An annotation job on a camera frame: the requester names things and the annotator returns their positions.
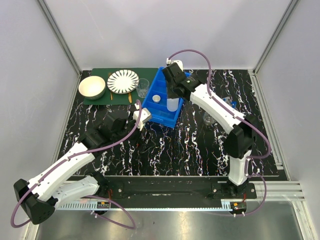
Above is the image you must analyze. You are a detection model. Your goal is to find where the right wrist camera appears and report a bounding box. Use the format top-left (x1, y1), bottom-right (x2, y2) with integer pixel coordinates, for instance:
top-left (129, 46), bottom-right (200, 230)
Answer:
top-left (166, 58), bottom-right (184, 71)

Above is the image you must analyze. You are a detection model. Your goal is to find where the blue compartment bin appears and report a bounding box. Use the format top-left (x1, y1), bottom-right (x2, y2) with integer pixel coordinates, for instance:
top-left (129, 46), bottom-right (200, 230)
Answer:
top-left (142, 66), bottom-right (184, 128)

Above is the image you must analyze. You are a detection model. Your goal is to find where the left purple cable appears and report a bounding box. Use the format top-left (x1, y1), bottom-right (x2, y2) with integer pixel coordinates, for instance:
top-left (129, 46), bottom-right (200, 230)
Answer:
top-left (10, 99), bottom-right (143, 230)

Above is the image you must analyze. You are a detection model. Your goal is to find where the striped white plate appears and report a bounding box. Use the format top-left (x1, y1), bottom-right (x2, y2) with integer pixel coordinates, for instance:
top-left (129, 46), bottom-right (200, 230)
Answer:
top-left (106, 69), bottom-right (139, 95)

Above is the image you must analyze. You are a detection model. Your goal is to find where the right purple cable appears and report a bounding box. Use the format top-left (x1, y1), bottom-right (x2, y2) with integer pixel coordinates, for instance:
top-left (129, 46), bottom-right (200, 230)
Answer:
top-left (166, 49), bottom-right (272, 217)

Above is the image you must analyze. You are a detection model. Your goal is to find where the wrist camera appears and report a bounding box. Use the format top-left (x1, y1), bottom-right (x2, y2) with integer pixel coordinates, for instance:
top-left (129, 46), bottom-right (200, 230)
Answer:
top-left (133, 100), bottom-right (152, 131)
top-left (166, 58), bottom-right (184, 71)

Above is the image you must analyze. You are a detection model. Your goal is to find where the clear drinking glass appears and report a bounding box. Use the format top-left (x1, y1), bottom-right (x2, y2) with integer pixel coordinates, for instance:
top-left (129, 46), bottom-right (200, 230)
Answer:
top-left (136, 78), bottom-right (150, 98)

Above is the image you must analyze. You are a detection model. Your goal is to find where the green placemat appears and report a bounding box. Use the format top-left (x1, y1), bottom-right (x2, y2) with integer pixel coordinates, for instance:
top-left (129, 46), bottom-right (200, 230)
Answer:
top-left (83, 67), bottom-right (158, 106)

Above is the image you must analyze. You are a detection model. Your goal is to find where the gold knife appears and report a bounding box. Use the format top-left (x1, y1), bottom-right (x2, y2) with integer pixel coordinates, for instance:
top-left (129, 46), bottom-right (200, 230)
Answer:
top-left (128, 92), bottom-right (133, 103)

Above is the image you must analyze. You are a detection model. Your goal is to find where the gold fork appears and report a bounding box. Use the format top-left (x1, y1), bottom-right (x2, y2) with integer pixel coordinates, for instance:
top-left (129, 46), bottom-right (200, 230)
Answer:
top-left (108, 72), bottom-right (113, 101)

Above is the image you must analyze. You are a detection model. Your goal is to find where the squeeze bottle red cap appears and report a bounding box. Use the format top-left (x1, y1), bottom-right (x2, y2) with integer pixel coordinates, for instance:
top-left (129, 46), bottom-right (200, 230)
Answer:
top-left (166, 98), bottom-right (180, 112)

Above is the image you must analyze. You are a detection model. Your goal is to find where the small white crucible cup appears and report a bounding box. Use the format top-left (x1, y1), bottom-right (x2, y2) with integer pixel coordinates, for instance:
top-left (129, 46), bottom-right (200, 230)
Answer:
top-left (152, 94), bottom-right (161, 104)

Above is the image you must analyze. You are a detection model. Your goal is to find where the purple cable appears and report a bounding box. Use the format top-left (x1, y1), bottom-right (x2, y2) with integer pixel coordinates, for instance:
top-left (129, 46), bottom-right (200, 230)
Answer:
top-left (10, 99), bottom-right (143, 230)
top-left (166, 49), bottom-right (272, 217)

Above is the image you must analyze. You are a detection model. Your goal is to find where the small glass beaker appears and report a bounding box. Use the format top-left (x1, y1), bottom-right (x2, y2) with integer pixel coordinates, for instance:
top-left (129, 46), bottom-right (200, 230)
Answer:
top-left (203, 112), bottom-right (217, 127)

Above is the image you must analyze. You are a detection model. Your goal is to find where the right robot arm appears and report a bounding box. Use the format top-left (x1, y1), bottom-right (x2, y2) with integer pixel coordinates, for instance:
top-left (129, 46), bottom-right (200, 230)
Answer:
top-left (162, 60), bottom-right (256, 199)

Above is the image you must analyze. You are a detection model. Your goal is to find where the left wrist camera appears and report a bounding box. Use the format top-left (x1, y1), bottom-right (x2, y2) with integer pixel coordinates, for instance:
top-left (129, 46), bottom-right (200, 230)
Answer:
top-left (133, 100), bottom-right (152, 131)

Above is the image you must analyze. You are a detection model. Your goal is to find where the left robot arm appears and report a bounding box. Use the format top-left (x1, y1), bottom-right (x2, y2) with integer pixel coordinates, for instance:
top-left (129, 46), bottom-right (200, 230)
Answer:
top-left (13, 108), bottom-right (152, 225)

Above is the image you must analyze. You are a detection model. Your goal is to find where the clear tube rack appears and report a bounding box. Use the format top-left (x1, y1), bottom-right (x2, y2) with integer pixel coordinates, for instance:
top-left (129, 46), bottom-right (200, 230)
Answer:
top-left (223, 97), bottom-right (237, 109)

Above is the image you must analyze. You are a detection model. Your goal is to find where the white ceramic bowl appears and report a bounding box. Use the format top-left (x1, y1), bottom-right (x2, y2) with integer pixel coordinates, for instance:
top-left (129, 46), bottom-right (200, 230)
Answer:
top-left (78, 76), bottom-right (106, 100)

